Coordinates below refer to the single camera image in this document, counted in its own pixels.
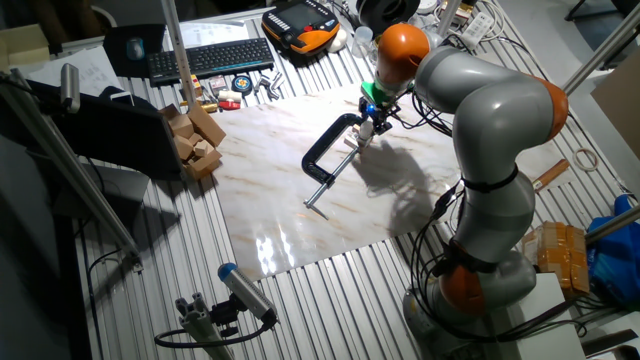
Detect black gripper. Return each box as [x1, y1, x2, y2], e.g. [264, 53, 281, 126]
[356, 97, 402, 136]

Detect black C-clamp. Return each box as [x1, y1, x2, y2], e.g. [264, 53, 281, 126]
[301, 112, 374, 221]

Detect clear plastic jar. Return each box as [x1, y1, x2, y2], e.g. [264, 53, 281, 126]
[351, 25, 375, 59]

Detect white egg shaped object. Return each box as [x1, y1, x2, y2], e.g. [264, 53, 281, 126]
[327, 27, 349, 54]

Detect black filament spool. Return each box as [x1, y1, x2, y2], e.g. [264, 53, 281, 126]
[355, 0, 421, 36]

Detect silver pipe fitting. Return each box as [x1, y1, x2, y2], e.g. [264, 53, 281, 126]
[253, 71, 286, 100]

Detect orange black teach pendant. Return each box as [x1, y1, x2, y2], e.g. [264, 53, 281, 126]
[260, 0, 342, 56]

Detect white power strip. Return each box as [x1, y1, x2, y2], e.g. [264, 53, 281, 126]
[459, 10, 495, 49]

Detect black round tape measure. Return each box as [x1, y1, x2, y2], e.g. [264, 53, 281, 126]
[230, 73, 255, 97]

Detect small red white packet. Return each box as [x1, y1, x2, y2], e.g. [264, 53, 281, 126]
[207, 74, 230, 96]

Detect brass fitting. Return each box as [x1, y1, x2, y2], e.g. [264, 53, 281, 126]
[179, 101, 220, 114]

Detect open cardboard box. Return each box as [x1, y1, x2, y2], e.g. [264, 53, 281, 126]
[158, 102, 227, 182]

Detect black keyboard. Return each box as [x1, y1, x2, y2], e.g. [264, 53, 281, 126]
[146, 37, 276, 87]

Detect white printed sheet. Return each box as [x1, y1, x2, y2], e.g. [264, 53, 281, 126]
[164, 20, 251, 51]

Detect tape roll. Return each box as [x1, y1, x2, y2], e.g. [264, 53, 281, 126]
[573, 147, 600, 173]

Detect brown taped package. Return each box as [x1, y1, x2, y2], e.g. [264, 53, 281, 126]
[522, 221, 591, 296]

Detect brown cardboard sheet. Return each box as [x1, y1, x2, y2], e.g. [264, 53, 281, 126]
[590, 49, 640, 161]

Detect grey computer mouse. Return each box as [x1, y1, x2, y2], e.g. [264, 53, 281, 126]
[125, 37, 146, 62]

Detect smartphone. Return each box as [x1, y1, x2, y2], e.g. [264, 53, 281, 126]
[108, 89, 136, 107]

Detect dark laptop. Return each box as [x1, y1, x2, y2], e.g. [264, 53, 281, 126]
[24, 78, 185, 229]

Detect black mouse pad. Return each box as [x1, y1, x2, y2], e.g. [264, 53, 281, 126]
[102, 23, 167, 79]

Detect short aluminium profile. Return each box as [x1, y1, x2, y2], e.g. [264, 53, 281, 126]
[174, 292, 236, 360]

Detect blue bag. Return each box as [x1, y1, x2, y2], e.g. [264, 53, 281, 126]
[587, 193, 640, 309]

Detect white paper sheets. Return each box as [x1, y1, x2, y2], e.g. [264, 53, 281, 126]
[27, 44, 126, 99]

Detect beige boxes stack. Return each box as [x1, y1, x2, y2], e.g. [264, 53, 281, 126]
[0, 23, 51, 71]

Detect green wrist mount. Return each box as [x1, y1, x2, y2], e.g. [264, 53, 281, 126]
[359, 79, 404, 107]

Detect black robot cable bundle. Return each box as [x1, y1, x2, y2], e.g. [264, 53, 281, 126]
[392, 32, 589, 346]

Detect white valve red handle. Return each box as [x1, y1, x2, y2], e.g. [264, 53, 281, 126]
[218, 89, 244, 111]

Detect wooden handle hammer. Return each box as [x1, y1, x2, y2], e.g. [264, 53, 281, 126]
[530, 158, 571, 192]

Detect grey camera blue tip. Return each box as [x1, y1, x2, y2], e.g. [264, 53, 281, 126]
[217, 262, 280, 326]

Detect aluminium frame post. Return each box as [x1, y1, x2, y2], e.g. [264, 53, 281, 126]
[560, 2, 640, 96]
[583, 204, 640, 246]
[159, 0, 197, 109]

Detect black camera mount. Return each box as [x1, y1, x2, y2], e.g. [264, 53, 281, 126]
[209, 293, 242, 339]

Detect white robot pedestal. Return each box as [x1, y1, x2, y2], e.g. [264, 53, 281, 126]
[492, 272, 587, 360]

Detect black camera cable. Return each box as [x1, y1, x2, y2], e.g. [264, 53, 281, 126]
[153, 313, 279, 350]

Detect aluminium frame strut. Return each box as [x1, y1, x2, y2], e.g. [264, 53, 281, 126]
[0, 69, 145, 274]

